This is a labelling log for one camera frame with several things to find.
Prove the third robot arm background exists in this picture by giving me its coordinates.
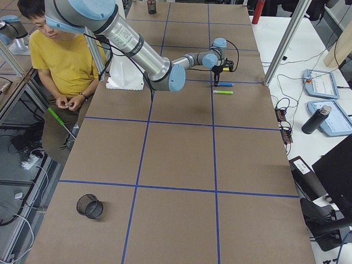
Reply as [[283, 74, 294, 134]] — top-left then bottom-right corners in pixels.
[[1, 15, 30, 56]]

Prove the black mesh pencil cup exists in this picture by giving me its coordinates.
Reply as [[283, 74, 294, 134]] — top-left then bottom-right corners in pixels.
[[76, 194, 104, 219]]

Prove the upper blue teach pendant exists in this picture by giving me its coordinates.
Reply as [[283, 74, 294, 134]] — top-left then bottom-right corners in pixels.
[[302, 69, 339, 99]]

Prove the black box with label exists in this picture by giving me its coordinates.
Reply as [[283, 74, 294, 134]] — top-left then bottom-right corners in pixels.
[[289, 156, 333, 204]]

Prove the blue teach pendant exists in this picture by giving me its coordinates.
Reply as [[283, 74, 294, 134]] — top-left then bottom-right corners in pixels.
[[302, 69, 339, 99], [307, 99, 351, 137]]

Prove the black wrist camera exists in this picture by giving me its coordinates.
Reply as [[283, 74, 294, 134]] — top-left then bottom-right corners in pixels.
[[222, 58, 234, 72]]

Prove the aluminium frame post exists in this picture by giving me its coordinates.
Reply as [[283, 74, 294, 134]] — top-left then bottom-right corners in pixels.
[[263, 0, 311, 86]]

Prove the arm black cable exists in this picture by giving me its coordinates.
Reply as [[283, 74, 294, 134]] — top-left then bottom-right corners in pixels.
[[189, 40, 240, 73]]

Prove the blue marker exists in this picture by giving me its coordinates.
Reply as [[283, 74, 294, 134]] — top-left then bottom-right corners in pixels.
[[218, 82, 233, 87]]

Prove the black water bottle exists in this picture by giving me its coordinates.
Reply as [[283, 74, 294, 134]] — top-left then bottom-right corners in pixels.
[[301, 105, 332, 134]]

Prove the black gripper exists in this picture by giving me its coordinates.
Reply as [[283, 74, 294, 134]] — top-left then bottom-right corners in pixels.
[[212, 65, 223, 86]]

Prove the red bottle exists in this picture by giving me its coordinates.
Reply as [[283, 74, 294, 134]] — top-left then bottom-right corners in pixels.
[[252, 0, 265, 25]]

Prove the green handled tool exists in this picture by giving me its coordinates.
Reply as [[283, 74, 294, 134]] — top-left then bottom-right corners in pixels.
[[48, 107, 76, 140]]

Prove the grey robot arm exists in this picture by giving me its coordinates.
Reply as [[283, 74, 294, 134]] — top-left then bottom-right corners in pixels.
[[45, 1, 227, 92]]

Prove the green marker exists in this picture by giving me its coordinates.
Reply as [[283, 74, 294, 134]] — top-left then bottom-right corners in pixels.
[[213, 90, 233, 95]]

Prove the orange circuit board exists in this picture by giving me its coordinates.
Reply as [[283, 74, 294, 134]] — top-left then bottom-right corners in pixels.
[[274, 107, 293, 145]]

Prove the black monitor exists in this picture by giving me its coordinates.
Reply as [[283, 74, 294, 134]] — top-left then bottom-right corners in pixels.
[[312, 135, 351, 215]]

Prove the white power strip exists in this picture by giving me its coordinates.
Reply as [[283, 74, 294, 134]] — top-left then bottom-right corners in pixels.
[[21, 154, 43, 171]]

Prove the black solid cup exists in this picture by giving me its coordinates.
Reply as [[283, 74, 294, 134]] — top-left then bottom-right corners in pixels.
[[147, 0, 157, 14]]

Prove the person in yellow shirt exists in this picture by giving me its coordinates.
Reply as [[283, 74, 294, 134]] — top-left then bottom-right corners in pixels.
[[18, 0, 100, 164]]

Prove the lower blue teach pendant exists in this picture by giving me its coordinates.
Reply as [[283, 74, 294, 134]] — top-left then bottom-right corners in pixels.
[[307, 99, 351, 137]]

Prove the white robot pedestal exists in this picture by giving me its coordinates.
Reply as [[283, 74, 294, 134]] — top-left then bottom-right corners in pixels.
[[106, 41, 144, 91]]

